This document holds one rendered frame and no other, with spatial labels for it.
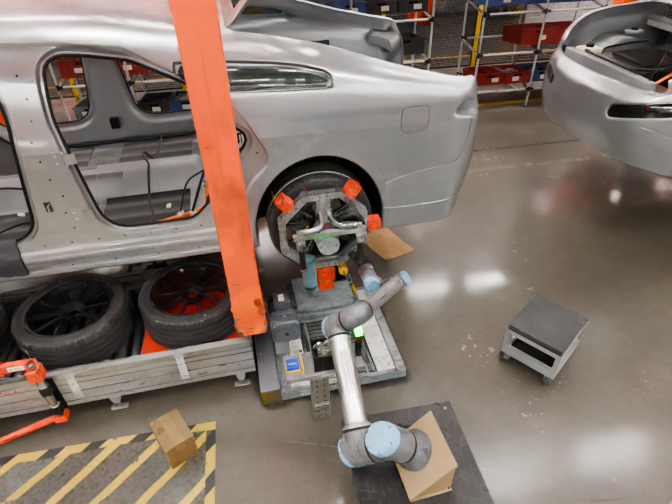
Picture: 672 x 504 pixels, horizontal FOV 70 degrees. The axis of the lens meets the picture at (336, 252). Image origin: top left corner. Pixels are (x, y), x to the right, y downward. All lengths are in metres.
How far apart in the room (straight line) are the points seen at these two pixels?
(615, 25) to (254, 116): 3.92
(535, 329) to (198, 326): 2.04
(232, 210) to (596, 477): 2.35
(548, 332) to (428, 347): 0.77
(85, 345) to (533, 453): 2.61
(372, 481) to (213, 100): 1.84
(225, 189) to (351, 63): 1.01
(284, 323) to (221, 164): 1.22
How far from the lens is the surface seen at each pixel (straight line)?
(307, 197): 2.79
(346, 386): 2.44
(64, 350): 3.20
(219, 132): 2.12
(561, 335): 3.27
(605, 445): 3.30
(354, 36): 4.49
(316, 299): 3.41
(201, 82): 2.05
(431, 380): 3.26
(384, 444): 2.26
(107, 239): 3.09
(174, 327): 3.03
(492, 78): 7.18
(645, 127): 4.23
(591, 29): 5.51
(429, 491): 2.48
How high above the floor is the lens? 2.54
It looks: 37 degrees down
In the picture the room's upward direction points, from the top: 1 degrees counter-clockwise
